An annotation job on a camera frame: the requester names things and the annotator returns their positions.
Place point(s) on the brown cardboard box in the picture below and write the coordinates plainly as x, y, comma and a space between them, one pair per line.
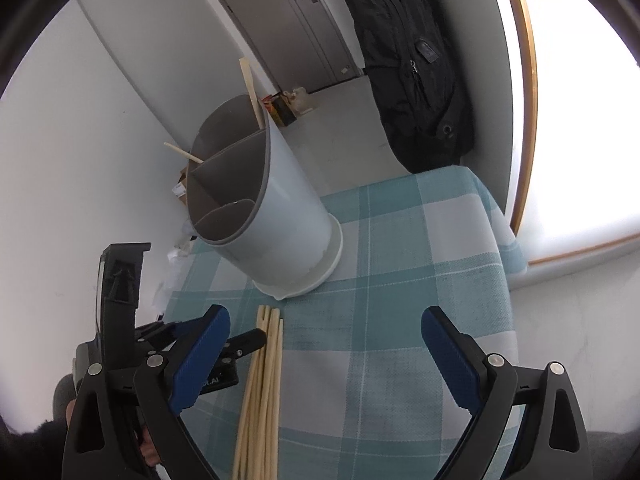
182, 182

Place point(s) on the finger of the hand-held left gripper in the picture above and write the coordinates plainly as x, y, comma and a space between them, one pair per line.
246, 344

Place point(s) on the teal plaid tablecloth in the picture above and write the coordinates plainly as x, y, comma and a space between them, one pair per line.
400, 260

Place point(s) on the black backpack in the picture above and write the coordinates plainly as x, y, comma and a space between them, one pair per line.
405, 60

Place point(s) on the bundle of wooden chopsticks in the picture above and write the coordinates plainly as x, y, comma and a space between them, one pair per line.
270, 385

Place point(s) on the single wooden chopstick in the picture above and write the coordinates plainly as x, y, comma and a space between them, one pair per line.
251, 92
182, 152

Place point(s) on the person's left forearm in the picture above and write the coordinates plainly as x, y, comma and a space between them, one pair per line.
30, 452

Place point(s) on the clear bag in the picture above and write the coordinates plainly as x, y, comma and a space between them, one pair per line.
298, 100

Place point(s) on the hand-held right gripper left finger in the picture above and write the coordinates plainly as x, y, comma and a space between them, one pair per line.
200, 360

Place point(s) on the wooden window frame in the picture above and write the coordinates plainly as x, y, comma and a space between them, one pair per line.
526, 60

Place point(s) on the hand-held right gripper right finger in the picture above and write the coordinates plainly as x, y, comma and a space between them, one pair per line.
447, 360

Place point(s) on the grey divided utensil holder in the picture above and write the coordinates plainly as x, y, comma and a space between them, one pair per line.
295, 210

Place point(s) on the grey door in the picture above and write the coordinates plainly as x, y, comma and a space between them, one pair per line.
280, 15

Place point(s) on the person's left hand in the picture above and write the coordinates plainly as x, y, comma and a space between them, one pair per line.
149, 452

